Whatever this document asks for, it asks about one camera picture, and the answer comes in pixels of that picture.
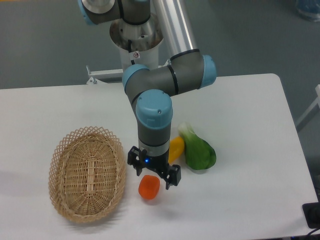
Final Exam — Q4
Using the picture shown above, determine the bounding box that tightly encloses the white frame at right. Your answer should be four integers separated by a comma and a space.
295, 84, 320, 132

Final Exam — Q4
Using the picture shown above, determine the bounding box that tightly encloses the woven wicker basket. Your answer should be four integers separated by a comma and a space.
48, 126, 126, 224

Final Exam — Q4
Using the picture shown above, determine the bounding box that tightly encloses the black device at table edge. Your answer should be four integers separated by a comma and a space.
302, 202, 320, 229

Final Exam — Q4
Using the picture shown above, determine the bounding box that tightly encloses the yellow mango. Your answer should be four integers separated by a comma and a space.
168, 136, 185, 164

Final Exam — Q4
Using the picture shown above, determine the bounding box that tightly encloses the blue bag in corner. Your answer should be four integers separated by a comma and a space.
295, 0, 320, 22

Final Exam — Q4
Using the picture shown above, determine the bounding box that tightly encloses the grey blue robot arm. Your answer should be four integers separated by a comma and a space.
78, 0, 217, 187

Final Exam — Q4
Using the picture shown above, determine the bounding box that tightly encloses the green bok choy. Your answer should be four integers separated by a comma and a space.
178, 122, 217, 171

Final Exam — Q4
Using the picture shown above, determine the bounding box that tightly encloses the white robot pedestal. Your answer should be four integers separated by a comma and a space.
85, 17, 173, 85

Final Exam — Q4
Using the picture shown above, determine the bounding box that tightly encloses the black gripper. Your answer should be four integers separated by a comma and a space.
127, 146, 181, 190

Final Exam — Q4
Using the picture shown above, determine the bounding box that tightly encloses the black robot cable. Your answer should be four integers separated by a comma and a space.
127, 39, 140, 70

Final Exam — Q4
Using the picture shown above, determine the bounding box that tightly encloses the orange fruit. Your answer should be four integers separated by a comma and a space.
138, 175, 160, 200

